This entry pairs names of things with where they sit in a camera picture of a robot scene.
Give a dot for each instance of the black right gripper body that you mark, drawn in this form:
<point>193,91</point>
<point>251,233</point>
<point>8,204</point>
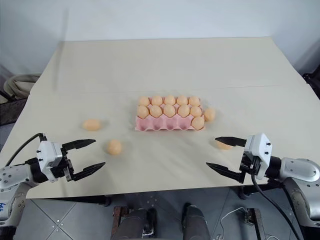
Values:
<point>251,163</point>

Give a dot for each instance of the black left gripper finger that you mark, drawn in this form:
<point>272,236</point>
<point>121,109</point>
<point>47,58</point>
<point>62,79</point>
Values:
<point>88,171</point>
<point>80,144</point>

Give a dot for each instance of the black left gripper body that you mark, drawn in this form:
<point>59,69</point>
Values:
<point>67,165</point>

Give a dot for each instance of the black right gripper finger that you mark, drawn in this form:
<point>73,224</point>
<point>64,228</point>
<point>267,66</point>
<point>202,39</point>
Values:
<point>232,141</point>
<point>227,171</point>

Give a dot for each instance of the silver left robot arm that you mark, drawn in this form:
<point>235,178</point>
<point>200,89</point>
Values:
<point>15,175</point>

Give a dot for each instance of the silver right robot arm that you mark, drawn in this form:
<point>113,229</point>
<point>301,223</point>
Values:
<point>300,170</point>

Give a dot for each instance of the pink egg tray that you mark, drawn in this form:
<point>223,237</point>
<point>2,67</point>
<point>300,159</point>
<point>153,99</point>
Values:
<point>162,125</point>

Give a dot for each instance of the beige egg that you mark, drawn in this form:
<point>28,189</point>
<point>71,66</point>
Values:
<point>155,111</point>
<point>114,147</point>
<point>169,100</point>
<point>182,100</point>
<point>142,111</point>
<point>169,111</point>
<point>225,146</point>
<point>157,100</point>
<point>196,111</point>
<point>209,114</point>
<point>92,124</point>
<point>184,111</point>
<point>143,101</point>
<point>198,123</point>
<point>194,101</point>

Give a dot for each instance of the black table leg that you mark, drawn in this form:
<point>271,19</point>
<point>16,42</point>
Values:
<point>243,193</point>
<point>107,200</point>

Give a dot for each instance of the rusty brown metal bar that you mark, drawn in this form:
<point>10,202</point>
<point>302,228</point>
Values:
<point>255,222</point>
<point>119,220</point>

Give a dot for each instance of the dark rounded robot leg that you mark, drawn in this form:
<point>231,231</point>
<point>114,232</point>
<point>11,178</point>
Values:
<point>136,225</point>
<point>196,222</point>

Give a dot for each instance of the beige fabric bag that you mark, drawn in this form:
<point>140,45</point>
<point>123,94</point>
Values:
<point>20,85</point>

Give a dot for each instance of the dark chair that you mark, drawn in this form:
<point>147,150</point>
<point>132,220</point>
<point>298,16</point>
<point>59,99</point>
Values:
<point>312,83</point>

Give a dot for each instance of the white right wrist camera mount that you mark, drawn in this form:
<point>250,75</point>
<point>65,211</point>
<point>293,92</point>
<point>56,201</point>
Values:
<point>260,147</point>

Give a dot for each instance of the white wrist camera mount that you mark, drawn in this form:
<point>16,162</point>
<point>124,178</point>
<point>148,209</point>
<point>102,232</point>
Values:
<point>47,152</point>
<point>260,147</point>

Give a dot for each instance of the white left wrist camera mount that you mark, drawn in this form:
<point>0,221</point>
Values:
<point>47,152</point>

